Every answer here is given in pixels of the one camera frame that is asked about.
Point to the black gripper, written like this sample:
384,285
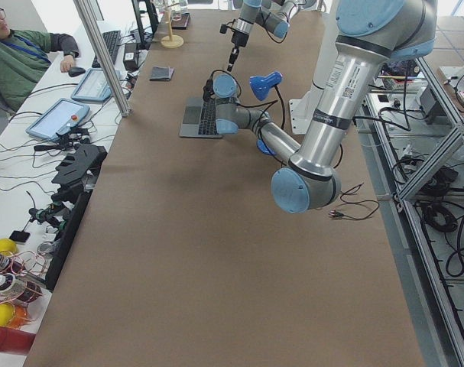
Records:
238,39

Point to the grey laptop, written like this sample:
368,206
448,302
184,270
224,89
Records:
199,119

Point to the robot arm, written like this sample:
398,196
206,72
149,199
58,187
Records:
273,16
370,33

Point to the blue desk lamp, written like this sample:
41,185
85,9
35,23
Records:
261,86

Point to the wooden cup stand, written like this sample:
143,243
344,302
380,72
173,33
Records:
171,40

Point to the folded grey cloth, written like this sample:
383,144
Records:
161,73

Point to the black keyboard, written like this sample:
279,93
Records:
111,41

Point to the far teach pendant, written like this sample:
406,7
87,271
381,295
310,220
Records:
92,88

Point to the teach pendant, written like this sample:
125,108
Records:
58,119
92,88

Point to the black computer mouse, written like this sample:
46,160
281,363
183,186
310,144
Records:
76,71

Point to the near teach pendant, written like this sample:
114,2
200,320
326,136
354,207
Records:
58,119

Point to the black tool stand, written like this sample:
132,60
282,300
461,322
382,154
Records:
73,168

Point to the person in green jacket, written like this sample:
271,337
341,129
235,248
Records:
24,60

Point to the yellow ball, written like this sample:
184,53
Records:
7,312

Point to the red cylinder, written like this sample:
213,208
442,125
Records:
15,342

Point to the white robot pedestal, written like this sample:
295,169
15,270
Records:
301,110

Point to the aluminium frame post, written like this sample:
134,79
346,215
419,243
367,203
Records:
88,19

